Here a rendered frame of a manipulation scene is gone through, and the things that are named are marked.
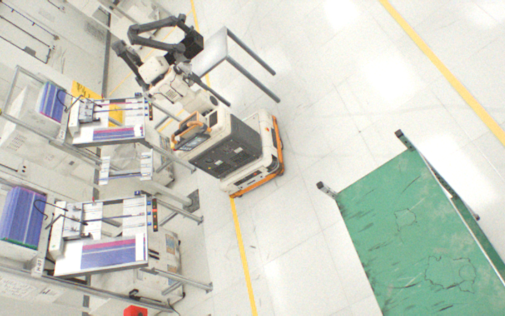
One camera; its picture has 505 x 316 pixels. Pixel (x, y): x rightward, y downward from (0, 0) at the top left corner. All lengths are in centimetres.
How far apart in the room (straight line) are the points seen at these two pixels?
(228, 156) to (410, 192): 194
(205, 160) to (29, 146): 184
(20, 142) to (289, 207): 266
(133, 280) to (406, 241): 247
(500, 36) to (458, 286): 213
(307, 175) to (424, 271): 192
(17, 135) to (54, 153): 39
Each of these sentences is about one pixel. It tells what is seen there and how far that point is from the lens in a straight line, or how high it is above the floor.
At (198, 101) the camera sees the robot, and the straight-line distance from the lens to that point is 356.
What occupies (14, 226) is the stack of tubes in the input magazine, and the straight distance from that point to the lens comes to 355.
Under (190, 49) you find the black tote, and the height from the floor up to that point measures 109.
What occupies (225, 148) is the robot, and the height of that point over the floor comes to 59.
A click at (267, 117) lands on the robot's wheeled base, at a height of 21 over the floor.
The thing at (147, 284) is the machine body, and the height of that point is 47.
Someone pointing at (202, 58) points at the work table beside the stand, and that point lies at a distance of 406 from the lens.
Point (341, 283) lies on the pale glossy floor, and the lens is 305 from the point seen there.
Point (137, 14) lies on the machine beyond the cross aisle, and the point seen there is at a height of 47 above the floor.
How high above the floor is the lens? 259
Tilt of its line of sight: 39 degrees down
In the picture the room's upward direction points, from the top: 58 degrees counter-clockwise
